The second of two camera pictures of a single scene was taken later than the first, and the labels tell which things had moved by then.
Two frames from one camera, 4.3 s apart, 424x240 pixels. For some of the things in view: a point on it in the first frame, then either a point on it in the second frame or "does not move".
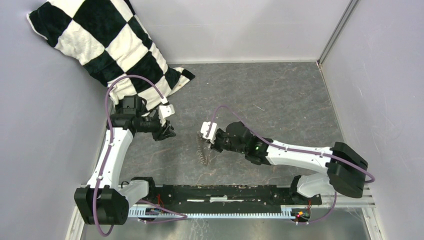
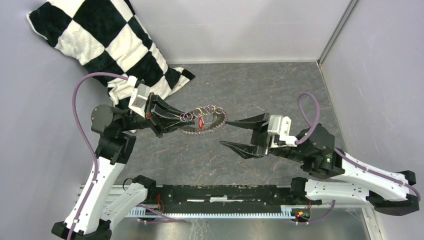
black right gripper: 214,146 -> 259,137
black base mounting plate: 226,199 does not move
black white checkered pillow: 108,37 does not move
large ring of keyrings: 203,149 -> 207,119
